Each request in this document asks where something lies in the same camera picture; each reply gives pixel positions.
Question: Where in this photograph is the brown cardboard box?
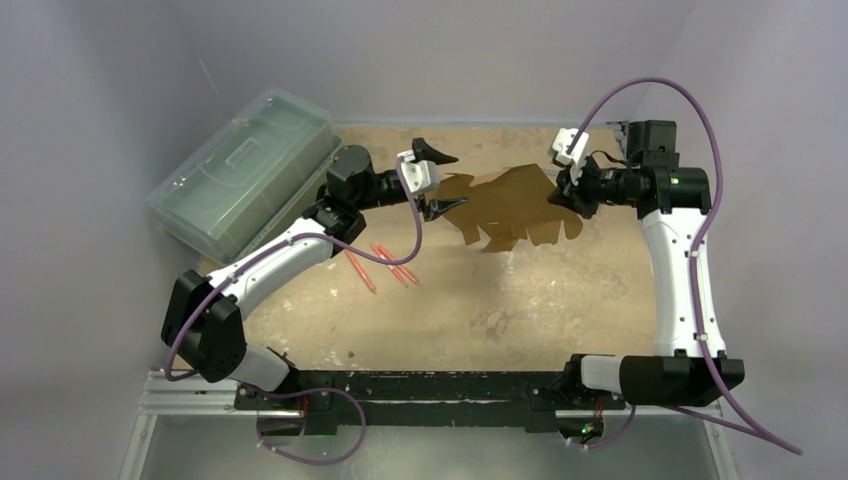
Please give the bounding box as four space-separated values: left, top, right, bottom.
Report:
428 164 583 253

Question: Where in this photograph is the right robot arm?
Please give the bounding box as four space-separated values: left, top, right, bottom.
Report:
548 120 745 407

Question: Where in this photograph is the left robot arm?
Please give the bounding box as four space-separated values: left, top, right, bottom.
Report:
161 138 467 409

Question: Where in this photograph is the clear plastic storage box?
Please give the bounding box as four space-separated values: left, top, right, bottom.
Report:
148 88 342 264

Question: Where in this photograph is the red pen with label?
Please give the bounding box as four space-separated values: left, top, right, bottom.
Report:
370 244 408 288

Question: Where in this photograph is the pink pen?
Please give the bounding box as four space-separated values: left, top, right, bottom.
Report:
344 250 377 294

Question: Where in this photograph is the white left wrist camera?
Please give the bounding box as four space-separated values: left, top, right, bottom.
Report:
396 150 441 197

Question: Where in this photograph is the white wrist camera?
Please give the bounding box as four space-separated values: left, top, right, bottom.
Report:
396 150 441 197
549 128 590 183

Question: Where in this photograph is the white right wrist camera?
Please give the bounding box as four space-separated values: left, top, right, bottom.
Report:
549 128 590 183

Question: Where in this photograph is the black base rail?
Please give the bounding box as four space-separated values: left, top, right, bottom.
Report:
234 366 626 435

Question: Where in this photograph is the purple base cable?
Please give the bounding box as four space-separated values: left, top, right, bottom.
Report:
254 386 368 466

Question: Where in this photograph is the aluminium frame rail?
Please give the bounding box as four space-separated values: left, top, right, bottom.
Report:
119 371 315 479

